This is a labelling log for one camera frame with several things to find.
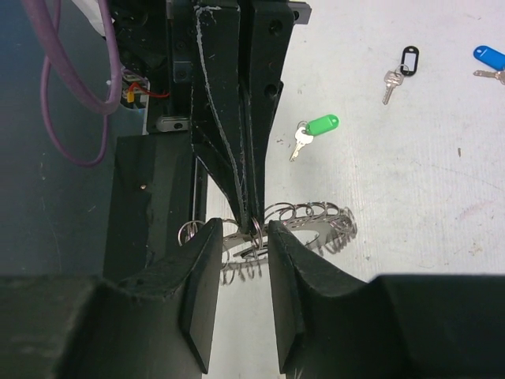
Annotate key with blue tag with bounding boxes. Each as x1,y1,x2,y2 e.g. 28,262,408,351
473,45,505,84

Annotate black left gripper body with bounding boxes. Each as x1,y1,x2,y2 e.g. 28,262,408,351
108,1,312,135

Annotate key with green tag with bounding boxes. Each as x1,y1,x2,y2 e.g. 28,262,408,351
290,114,340,162

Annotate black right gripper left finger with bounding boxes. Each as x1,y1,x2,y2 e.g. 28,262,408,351
1,219,223,378

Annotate black tag with key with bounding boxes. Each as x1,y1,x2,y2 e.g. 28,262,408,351
382,46,420,105

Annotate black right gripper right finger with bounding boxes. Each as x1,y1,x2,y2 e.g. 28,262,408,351
268,222,504,378

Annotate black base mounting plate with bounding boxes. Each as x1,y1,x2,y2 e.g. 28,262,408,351
103,132,208,282

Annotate metal key ring disc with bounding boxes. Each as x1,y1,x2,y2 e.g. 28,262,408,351
177,201,358,286

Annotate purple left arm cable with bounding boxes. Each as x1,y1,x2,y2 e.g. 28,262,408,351
21,0,124,167

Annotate black tag with white label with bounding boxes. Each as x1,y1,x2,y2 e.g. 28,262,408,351
233,237,267,260

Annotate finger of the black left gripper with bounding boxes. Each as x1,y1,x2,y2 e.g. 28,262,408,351
239,2,294,225
191,3,249,231

